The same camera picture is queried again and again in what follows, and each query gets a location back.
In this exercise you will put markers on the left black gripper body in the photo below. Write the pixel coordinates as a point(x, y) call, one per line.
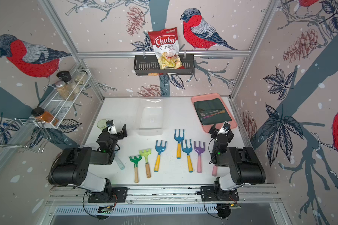
point(120, 133)

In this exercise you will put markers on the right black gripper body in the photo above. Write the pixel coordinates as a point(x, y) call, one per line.
point(216, 132)

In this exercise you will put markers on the purple fork pink handle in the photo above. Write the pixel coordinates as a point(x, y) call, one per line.
point(214, 171)
point(199, 148)

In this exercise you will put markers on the lime green rake wooden handle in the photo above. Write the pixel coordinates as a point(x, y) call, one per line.
point(145, 153)

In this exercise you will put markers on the blue fork rake yellow handle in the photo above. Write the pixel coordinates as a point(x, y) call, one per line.
point(160, 147)

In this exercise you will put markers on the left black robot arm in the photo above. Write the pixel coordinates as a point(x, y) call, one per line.
point(72, 167)

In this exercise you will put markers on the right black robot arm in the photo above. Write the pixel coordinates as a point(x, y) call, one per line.
point(243, 164)

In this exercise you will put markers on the clear plastic storage box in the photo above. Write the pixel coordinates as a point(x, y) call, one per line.
point(149, 119)

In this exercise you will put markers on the green plastic cup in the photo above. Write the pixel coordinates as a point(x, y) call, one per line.
point(101, 124)

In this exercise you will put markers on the pink tray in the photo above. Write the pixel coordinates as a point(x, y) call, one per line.
point(206, 128)

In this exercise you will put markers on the dark green cloth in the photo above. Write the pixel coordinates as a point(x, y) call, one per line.
point(209, 106)

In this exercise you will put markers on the metal spoon on cloth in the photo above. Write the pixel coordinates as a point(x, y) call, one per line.
point(209, 114)

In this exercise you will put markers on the pale spice jar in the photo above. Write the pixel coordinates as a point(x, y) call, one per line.
point(81, 78)

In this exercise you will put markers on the beige spice jar silver lid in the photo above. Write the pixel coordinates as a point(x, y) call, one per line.
point(65, 91)

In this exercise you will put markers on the orange spice jar black lid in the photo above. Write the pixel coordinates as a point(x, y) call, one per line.
point(43, 115)

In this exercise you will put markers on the Chuba cassava chips bag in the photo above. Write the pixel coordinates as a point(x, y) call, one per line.
point(166, 47)

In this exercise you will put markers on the light blue fork pale handle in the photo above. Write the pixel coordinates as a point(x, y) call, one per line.
point(119, 163)

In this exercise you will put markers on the dark green rake wooden handle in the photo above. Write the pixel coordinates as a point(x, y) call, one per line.
point(135, 160)

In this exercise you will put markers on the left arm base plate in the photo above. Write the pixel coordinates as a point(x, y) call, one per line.
point(112, 195)

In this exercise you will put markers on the white wire shelf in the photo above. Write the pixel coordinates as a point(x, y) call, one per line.
point(59, 107)

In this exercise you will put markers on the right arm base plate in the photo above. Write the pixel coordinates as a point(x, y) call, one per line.
point(210, 194)

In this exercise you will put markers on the black wall basket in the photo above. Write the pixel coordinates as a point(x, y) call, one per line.
point(151, 65)

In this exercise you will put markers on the wire hook rack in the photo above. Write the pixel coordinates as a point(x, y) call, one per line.
point(24, 135)

